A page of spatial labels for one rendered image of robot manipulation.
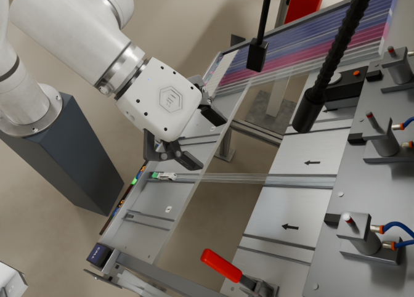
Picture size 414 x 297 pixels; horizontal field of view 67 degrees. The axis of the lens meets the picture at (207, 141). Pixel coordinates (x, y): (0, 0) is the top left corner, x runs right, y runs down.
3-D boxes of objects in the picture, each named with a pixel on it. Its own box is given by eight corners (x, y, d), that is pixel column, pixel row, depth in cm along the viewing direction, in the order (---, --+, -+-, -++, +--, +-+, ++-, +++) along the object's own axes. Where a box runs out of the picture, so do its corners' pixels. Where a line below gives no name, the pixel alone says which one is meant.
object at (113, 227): (121, 255, 75) (97, 241, 72) (230, 68, 105) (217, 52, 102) (124, 256, 74) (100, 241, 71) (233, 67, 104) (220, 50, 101)
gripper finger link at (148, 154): (129, 146, 43) (161, 167, 45) (154, 103, 47) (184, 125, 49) (126, 148, 44) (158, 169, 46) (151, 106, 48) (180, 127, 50)
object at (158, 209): (115, 251, 73) (105, 244, 72) (228, 61, 103) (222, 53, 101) (160, 270, 59) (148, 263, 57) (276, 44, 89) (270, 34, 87)
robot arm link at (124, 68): (101, 76, 39) (121, 92, 40) (139, 31, 43) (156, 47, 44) (86, 96, 46) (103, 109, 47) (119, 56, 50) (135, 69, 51)
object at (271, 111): (244, 121, 176) (267, -6, 108) (259, 90, 186) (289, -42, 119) (285, 137, 170) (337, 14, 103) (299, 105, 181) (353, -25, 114)
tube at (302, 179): (155, 179, 78) (151, 177, 77) (158, 175, 79) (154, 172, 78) (369, 188, 40) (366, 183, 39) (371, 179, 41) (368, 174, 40)
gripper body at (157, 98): (113, 91, 40) (179, 143, 44) (153, 40, 45) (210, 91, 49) (97, 106, 46) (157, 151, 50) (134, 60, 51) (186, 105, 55)
